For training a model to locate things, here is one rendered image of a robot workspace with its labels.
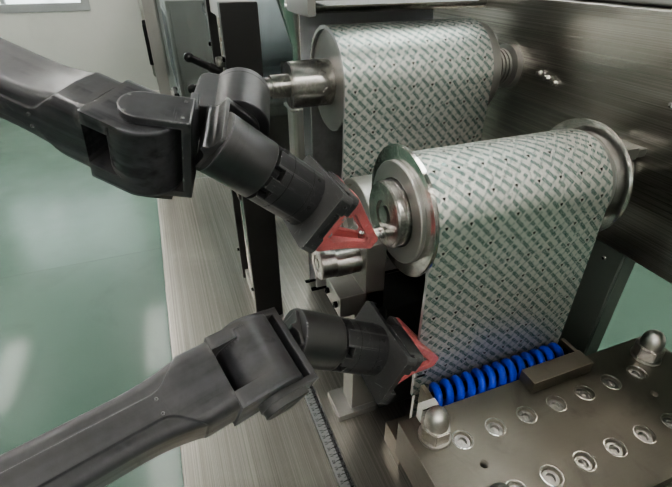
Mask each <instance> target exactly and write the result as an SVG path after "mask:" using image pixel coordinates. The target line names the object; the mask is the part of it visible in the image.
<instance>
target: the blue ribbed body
mask: <svg viewBox="0 0 672 487"><path fill-rule="evenodd" d="M566 354H569V353H568V350H567V349H566V348H564V347H562V348H561V347H560V346H559V345H558V344H557V343H555V342H551V343H549V344H548V345H547V346H546V345H542V346H540V347H539V348H538V349H536V348H533V349H531V350H530V351H529V353H528V352H526V351H525V352H522V353H521V354H520V356H519V355H512V356H511V358H510V359H508V358H503V359H502V360H501V362H498V361H494V362H492V364H491V366H489V365H487V364H485V365H483V366H482V367H481V370H480V369H478V368H473V369H472V370H471V374H470V373H469V372H467V371H464V372H462V373H461V378H460V377H459V376H458V375H452V376H451V378H450V381H449V380H448V379H446V378H443V379H441V380H440V387H439V385H438V384H437V383H436V382H431V383H430V384H429V391H430V393H431V395H432V396H433V398H435V399H436V401H437V402H438V404H439V406H442V407H443V406H446V405H448V404H451V403H454V402H457V401H460V400H463V399H465V398H468V397H471V396H474V395H477V394H479V393H482V392H485V391H488V390H491V389H494V388H496V387H499V386H502V385H505V384H508V383H510V382H513V381H516V380H519V377H520V373H521V370H523V369H526V368H528V367H531V366H534V365H537V364H540V363H543V362H546V361H549V360H551V359H554V358H557V357H560V356H563V355H566ZM476 388H477V389H476Z"/></svg>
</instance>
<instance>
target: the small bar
mask: <svg viewBox="0 0 672 487"><path fill-rule="evenodd" d="M592 365H593V361H591V360H590V359H589V358H588V357H587V356H586V355H585V354H583V353H582V352H581V351H580V350H577V351H574V352H572V353H569V354H566V355H563V356H560V357H557V358H554V359H551V360H549V361H546V362H543V363H540V364H537V365H534V366H531V367H528V368H526V369H523V370H521V373H520V377H519V380H520V381H521V382H522V384H523V385H524V386H525V387H526V388H527V389H528V390H529V391H530V392H531V393H534V392H537V391H539V390H542V389H545V388H548V387H550V386H553V385H556V384H558V383H561V382H564V381H566V380H569V379H572V378H575V377H577V376H580V375H583V374H585V373H588V372H590V370H591V368H592Z"/></svg>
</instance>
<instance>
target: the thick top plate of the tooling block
mask: <svg viewBox="0 0 672 487"><path fill-rule="evenodd" d="M641 337H642V336H640V337H637V338H635V339H632V340H629V341H626V342H623V343H620V344H618V345H615V346H612V347H609V348H606V349H604V350H601V351H598V352H595V353H592V354H589V355H587V357H588V358H589V359H590V360H591V361H593V365H592V368H591V370H590V372H588V373H585V374H583V375H580V376H577V377H575V378H572V379H569V380H566V381H564V382H561V383H558V384H556V385H553V386H550V387H548V388H545V389H542V390H539V391H537V392H534V393H531V392H530V391H529V390H528V389H527V388H526V387H525V386H524V385H523V384H522V382H521V381H520V380H516V381H513V382H510V383H508V384H505V385H502V386H499V387H496V388H494V389H491V390H488V391H485V392H482V393H479V394H477V395H474V396H471V397H468V398H465V399H463V400H460V401H457V402H454V403H451V404H448V405H446V406H443V408H445V409H446V410H447V412H448V414H449V417H450V434H451V441H450V444H449V446H448V447H447V448H445V449H443V450H439V451H435V450H431V449H429V448H427V447H425V446H424V445H423V444H422V443H421V442H420V440H419V437H418V428H419V426H420V425H421V423H420V422H419V420H418V419H417V417H416V416H415V417H412V418H409V419H406V420H403V421H401V422H399V423H398V430H397V439H396V447H395V454H396V456H397V458H398V460H399V461H400V463H401V465H402V467H403V469H404V471H405V473H406V475H407V477H408V479H409V480H410V482H411V484H412V486H413V487H490V486H491V485H492V484H494V483H498V482H502V483H505V484H507V485H509V486H510V487H662V486H664V485H666V484H668V483H670V482H672V352H670V351H669V350H667V349H666V348H665V347H664V349H665V351H666V352H665V354H664V356H663V358H662V363H661V364H660V365H659V366H656V367H651V366H647V365H644V364H641V363H640V362H638V361H636V360H635V359H634V358H633V357H632V355H631V354H630V349H631V347H633V346H634V344H635V342H636V340H637V339H639V338H641Z"/></svg>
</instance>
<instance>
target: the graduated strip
mask: <svg viewBox="0 0 672 487"><path fill-rule="evenodd" d="M308 390H309V393H307V394H306V395H305V396H304V400H305V402H306V405H307V407H308V410H309V413H310V415H311V418H312V420H313V423H314V426H315V428H316V431H317V433H318V436H319V439H320V441H321V444H322V446H323V449H324V452H325V454H326V457H327V459H328V462H329V465H330V467H331V470H332V472H333V475H334V478H335V480H336V483H337V485H338V487H356V485H355V483H354V481H353V478H352V476H351V473H350V471H349V469H348V466H347V464H346V461H345V459H344V457H343V454H342V452H341V449H340V447H339V445H338V442H337V440H336V438H335V435H334V433H333V430H332V428H331V426H330V423H329V421H328V418H327V416H326V414H325V411H324V409H323V407H322V404H321V402H320V399H319V397H318V395H317V392H316V390H315V387H314V385H313V384H312V385H311V386H310V387H309V388H308Z"/></svg>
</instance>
